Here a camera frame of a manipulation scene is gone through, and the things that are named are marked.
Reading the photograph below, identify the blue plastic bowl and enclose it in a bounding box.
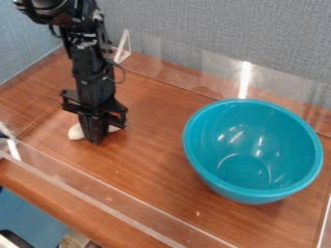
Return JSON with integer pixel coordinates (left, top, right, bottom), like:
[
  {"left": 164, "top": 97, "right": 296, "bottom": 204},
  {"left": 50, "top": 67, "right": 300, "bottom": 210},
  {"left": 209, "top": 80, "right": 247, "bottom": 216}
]
[{"left": 183, "top": 99, "right": 323, "bottom": 204}]

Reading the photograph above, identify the clear acrylic barrier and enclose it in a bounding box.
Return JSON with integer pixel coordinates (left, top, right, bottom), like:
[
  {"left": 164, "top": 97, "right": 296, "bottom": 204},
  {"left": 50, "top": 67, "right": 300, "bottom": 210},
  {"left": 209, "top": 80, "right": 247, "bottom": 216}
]
[
  {"left": 120, "top": 32, "right": 331, "bottom": 138},
  {"left": 0, "top": 122, "right": 236, "bottom": 248}
]

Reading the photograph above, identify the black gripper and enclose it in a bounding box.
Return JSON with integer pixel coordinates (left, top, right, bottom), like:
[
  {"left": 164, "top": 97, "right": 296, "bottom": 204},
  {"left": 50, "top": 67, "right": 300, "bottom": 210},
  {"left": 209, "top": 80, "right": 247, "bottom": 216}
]
[{"left": 61, "top": 46, "right": 128, "bottom": 143}]

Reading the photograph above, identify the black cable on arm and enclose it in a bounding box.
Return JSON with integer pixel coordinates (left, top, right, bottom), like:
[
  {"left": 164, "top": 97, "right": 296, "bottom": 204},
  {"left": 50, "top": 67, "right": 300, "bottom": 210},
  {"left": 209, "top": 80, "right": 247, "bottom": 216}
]
[{"left": 104, "top": 58, "right": 128, "bottom": 84}]

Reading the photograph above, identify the clear acrylic back barrier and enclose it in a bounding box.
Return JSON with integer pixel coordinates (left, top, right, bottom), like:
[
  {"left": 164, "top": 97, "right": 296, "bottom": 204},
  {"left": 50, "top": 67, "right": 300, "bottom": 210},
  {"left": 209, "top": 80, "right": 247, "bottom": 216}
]
[{"left": 120, "top": 32, "right": 331, "bottom": 138}]

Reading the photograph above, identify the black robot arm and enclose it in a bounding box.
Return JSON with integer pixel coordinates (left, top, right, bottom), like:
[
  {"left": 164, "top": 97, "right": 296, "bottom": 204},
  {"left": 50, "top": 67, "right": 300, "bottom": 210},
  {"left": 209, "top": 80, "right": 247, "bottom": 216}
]
[{"left": 12, "top": 0, "right": 128, "bottom": 143}]

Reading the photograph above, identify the clear acrylic front barrier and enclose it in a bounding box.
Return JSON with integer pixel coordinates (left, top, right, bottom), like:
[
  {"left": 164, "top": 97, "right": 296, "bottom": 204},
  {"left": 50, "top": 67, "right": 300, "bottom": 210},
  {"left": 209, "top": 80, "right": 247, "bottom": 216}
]
[{"left": 0, "top": 122, "right": 236, "bottom": 248}]

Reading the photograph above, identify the white mushroom with red cap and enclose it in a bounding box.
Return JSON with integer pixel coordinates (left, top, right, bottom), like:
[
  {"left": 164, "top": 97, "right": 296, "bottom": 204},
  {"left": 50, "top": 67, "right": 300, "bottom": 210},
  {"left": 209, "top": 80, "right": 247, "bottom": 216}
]
[{"left": 66, "top": 123, "right": 119, "bottom": 140}]

